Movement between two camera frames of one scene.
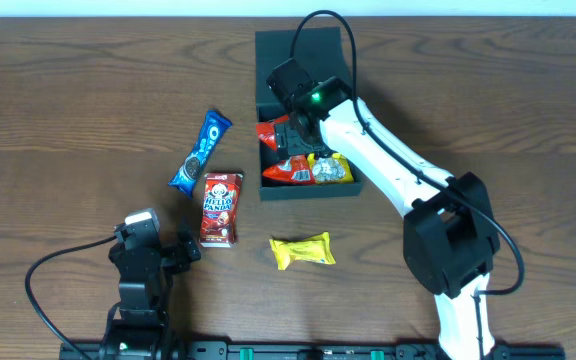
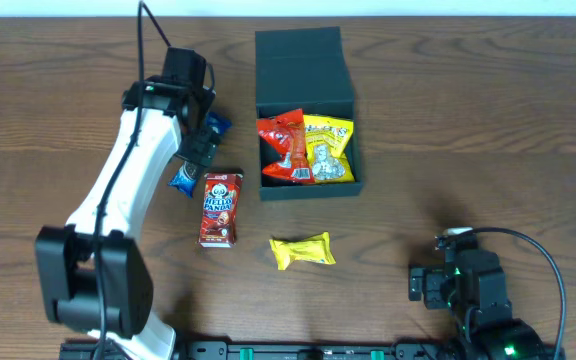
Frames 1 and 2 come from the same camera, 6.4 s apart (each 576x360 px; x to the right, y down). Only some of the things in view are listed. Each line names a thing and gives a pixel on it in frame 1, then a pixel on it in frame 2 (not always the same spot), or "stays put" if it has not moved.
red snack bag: (296, 170) stays put
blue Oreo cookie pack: (216, 124) stays put
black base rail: (312, 350) stays put
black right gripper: (291, 136) to (419, 282)
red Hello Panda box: (219, 209) stays put
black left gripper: (177, 254) to (197, 148)
